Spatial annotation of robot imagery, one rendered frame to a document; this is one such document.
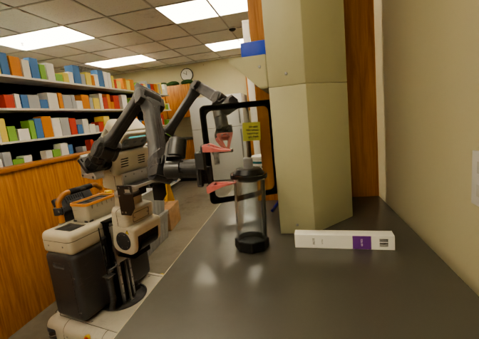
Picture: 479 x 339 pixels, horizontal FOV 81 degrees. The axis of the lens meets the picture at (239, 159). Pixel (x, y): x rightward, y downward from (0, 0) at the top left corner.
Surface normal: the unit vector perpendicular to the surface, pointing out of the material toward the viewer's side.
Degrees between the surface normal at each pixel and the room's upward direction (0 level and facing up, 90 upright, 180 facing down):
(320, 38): 90
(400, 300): 0
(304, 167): 90
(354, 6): 90
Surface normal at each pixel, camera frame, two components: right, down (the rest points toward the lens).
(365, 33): -0.19, 0.17
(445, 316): -0.10, -0.98
